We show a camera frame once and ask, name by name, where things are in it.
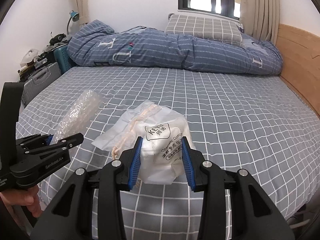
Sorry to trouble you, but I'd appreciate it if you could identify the wide beige curtain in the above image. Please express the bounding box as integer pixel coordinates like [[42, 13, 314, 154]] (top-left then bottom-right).
[[239, 0, 282, 43]]

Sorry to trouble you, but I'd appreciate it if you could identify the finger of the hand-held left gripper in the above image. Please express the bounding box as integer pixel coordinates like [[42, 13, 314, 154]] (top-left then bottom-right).
[[24, 133, 84, 160], [16, 133, 54, 151]]

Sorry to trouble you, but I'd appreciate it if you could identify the blue desk lamp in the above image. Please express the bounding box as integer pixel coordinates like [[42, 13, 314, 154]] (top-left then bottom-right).
[[66, 10, 80, 34]]

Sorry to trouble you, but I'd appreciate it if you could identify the white bundle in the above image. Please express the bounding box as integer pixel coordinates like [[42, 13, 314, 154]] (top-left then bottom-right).
[[20, 48, 39, 67]]

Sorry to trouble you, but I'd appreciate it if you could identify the grey suitcase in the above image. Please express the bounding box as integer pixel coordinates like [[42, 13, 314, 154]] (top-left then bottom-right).
[[21, 61, 62, 105]]

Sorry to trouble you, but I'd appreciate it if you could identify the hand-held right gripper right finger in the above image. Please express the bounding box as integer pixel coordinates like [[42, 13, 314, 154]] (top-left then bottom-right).
[[181, 137, 295, 240]]

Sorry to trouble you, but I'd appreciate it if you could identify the bed with grey checked sheet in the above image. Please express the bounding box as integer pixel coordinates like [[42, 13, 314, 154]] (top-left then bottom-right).
[[15, 65, 320, 240]]

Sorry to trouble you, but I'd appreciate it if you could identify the person's left hand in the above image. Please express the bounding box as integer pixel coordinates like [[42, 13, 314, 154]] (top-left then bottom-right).
[[0, 184, 43, 218]]

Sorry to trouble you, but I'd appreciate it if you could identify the wooden headboard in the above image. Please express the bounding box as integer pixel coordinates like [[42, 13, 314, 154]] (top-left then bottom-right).
[[274, 24, 320, 118]]

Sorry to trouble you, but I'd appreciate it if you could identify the grey checked pillow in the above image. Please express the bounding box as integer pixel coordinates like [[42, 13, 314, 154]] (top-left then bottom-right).
[[164, 14, 244, 46]]

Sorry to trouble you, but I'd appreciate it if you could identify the blue striped duvet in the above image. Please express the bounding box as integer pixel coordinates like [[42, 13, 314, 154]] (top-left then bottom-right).
[[68, 19, 283, 75]]

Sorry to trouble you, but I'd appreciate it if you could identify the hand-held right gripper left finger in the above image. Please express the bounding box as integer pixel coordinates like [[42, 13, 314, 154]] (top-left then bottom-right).
[[30, 137, 143, 240]]

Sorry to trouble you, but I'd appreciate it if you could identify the black round device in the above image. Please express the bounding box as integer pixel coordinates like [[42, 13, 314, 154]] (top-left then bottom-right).
[[49, 32, 68, 46]]

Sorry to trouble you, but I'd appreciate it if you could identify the clear bubble wrap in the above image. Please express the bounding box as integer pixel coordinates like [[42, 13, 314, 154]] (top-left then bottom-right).
[[51, 91, 103, 144]]

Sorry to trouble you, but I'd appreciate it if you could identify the teal suitcase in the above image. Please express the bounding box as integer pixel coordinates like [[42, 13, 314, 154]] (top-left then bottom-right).
[[54, 45, 75, 73]]

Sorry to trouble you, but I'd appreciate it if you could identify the white cotton pad bag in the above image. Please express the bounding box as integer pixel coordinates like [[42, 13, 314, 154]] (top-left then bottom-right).
[[91, 101, 192, 184]]

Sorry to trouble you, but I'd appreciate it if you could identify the narrow beige curtain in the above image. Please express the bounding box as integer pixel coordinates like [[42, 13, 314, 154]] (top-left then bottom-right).
[[70, 0, 90, 27]]

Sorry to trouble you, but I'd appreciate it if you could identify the stack of dark items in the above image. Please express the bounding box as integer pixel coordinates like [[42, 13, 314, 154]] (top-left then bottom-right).
[[17, 51, 57, 82]]

